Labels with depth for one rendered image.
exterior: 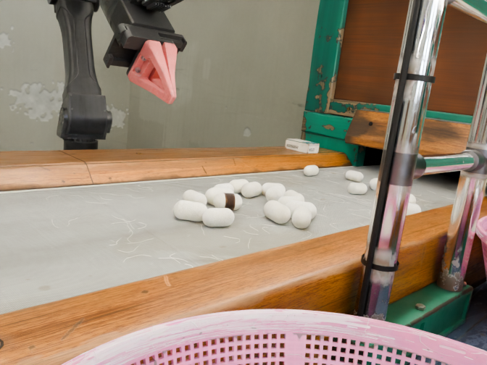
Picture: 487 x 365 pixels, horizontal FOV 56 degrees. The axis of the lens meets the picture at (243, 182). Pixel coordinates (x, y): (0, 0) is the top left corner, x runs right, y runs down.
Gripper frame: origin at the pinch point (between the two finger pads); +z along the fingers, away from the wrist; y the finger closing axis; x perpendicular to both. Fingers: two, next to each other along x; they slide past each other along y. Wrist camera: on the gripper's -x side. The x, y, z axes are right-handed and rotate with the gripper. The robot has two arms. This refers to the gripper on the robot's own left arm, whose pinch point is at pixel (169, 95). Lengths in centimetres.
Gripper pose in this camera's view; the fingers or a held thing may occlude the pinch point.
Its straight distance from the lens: 61.2
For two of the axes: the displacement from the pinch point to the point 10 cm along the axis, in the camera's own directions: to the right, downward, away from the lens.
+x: -5.3, 6.0, 6.1
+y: 7.2, -0.6, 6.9
